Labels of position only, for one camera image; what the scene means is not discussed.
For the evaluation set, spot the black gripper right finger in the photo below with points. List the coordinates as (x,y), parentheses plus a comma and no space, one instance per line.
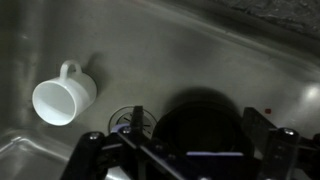
(283,149)

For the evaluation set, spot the metal sink drain strainer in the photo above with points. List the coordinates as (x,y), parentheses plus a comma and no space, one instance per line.
(124,116)

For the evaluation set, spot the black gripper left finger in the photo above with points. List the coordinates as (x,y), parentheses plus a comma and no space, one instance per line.
(127,148)

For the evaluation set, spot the white ceramic mug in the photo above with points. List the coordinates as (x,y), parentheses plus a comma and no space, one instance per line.
(61,100)

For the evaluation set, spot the stainless steel sink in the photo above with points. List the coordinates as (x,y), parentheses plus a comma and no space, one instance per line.
(153,53)

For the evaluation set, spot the black bowl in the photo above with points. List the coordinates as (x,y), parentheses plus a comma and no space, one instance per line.
(203,127)

